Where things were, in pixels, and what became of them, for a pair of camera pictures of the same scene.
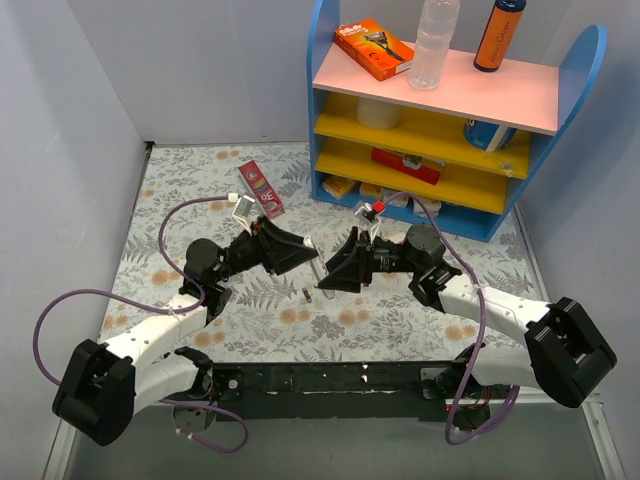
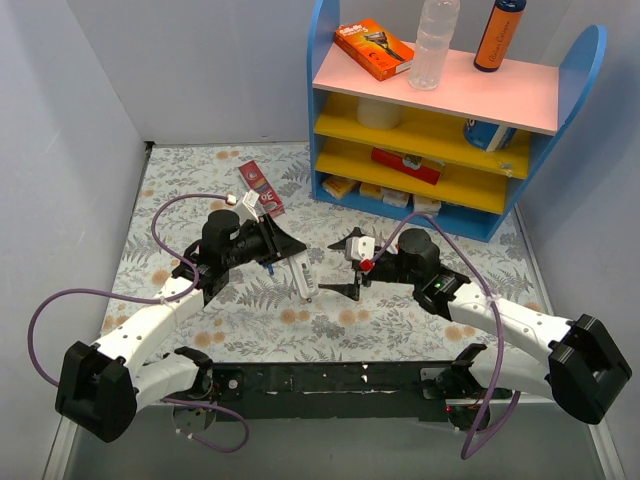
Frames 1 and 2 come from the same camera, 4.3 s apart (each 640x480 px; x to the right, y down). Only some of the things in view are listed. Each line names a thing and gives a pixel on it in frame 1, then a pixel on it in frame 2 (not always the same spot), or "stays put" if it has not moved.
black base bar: x=346 y=391 stays put
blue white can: x=487 y=136 stays put
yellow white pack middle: x=373 y=191 stays put
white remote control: x=318 y=269 → x=303 y=273
